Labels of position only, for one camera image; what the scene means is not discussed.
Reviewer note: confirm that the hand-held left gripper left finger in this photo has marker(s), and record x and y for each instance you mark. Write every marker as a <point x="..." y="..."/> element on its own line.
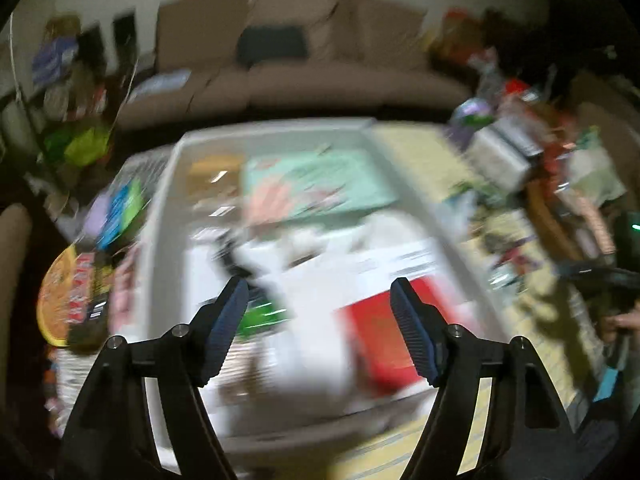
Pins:
<point x="227" y="325"/>

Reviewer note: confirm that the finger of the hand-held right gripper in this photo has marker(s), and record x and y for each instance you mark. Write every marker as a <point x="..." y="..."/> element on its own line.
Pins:
<point x="590" y="274"/>

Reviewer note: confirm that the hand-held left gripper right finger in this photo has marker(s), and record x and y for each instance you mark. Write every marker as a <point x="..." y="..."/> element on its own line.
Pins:
<point x="415" y="330"/>

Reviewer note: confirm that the red square box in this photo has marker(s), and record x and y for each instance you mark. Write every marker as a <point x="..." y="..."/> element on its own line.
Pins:
<point x="370" y="340"/>

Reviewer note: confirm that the clear yellow plastic container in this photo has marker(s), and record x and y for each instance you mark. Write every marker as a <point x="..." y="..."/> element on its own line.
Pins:
<point x="215" y="170"/>

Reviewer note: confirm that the white storage box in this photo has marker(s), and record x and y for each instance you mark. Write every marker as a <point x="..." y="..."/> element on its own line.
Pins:
<point x="280" y="132"/>

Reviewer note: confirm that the person's right hand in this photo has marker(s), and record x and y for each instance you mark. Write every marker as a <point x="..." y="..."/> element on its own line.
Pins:
<point x="622" y="321"/>

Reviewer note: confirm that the green plastic item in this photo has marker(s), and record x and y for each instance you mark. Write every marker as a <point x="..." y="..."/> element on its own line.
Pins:
<point x="260" y="317"/>

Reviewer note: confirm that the wicker basket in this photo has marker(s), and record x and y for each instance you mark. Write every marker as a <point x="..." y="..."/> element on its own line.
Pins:
<point x="545" y="220"/>

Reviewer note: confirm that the white instruction booklet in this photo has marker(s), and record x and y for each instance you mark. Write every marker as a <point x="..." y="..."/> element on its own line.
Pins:
<point x="310" y="320"/>

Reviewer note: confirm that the pale green cloth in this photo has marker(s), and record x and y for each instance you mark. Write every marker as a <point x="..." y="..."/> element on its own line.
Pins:
<point x="595" y="175"/>

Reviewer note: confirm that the white tissue box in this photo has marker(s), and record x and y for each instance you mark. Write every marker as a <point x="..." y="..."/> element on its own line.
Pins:
<point x="495" y="157"/>

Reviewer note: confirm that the black electronic device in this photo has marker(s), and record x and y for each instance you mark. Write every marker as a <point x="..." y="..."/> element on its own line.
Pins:
<point x="520" y="135"/>

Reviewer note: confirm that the blue green packet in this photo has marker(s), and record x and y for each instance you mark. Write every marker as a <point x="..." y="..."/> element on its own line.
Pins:
<point x="120" y="210"/>

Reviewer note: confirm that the mint green box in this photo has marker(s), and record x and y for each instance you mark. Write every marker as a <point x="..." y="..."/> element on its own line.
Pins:
<point x="325" y="180"/>

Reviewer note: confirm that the purple bowl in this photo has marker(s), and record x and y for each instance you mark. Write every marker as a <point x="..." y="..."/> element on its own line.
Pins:
<point x="472" y="112"/>

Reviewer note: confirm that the bright green bag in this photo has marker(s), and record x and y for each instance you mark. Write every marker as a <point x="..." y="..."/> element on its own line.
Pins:
<point x="80" y="147"/>

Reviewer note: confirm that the light blue paper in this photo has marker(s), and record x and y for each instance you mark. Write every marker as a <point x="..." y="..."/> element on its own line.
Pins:
<point x="160" y="85"/>

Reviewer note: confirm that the brown sofa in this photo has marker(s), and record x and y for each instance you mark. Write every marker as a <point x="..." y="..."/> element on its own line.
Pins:
<point x="300" y="85"/>

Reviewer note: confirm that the cardboard box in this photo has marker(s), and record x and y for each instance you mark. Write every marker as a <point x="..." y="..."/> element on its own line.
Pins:
<point x="457" y="35"/>

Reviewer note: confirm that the black cushion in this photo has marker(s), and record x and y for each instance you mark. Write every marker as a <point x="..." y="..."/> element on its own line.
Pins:
<point x="272" y="45"/>

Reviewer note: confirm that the cluttered storage shelf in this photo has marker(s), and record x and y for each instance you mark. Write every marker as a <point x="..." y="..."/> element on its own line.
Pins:
<point x="65" y="80"/>

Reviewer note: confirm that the brown throw pillow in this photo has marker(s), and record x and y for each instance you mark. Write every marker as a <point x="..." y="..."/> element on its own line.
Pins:
<point x="295" y="10"/>
<point x="385" y="35"/>

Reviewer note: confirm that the black chair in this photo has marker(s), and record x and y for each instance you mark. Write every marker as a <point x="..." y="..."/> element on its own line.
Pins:
<point x="124" y="32"/>
<point x="91" y="47"/>

